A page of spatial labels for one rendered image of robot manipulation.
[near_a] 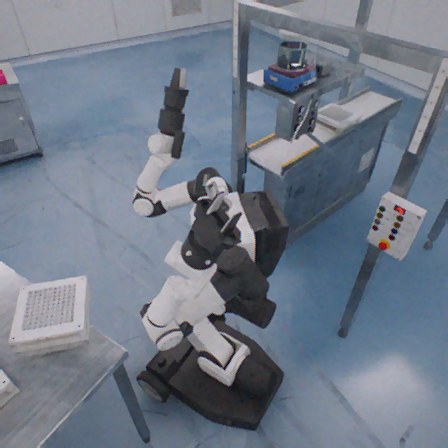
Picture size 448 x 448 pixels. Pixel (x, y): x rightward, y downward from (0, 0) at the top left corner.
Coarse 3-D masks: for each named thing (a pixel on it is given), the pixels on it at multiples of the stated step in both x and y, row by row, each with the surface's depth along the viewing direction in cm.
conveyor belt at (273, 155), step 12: (324, 132) 245; (276, 144) 234; (288, 144) 234; (300, 144) 234; (312, 144) 234; (252, 156) 226; (264, 156) 224; (276, 156) 224; (288, 156) 224; (276, 168) 216
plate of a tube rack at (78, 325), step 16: (32, 288) 142; (80, 288) 142; (64, 304) 137; (80, 304) 137; (16, 320) 132; (32, 320) 132; (48, 320) 132; (80, 320) 132; (16, 336) 127; (32, 336) 127; (48, 336) 128
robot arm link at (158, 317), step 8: (160, 296) 98; (144, 304) 106; (152, 304) 100; (160, 304) 98; (168, 304) 97; (176, 304) 97; (144, 312) 106; (152, 312) 99; (160, 312) 98; (168, 312) 98; (176, 312) 101; (144, 320) 104; (152, 320) 100; (160, 320) 99; (168, 320) 100; (152, 328) 102; (160, 328) 102; (168, 328) 103; (176, 328) 105; (152, 336) 103
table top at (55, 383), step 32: (0, 288) 151; (0, 320) 140; (0, 352) 131; (32, 352) 131; (64, 352) 131; (96, 352) 131; (128, 352) 132; (32, 384) 122; (64, 384) 122; (96, 384) 122; (0, 416) 115; (32, 416) 115; (64, 416) 115
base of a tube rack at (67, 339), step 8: (88, 288) 148; (88, 296) 145; (88, 304) 142; (88, 312) 140; (88, 320) 137; (88, 328) 136; (64, 336) 132; (72, 336) 132; (80, 336) 132; (88, 336) 133; (24, 344) 130; (32, 344) 130; (40, 344) 130; (48, 344) 131; (56, 344) 131; (16, 352) 129; (24, 352) 130
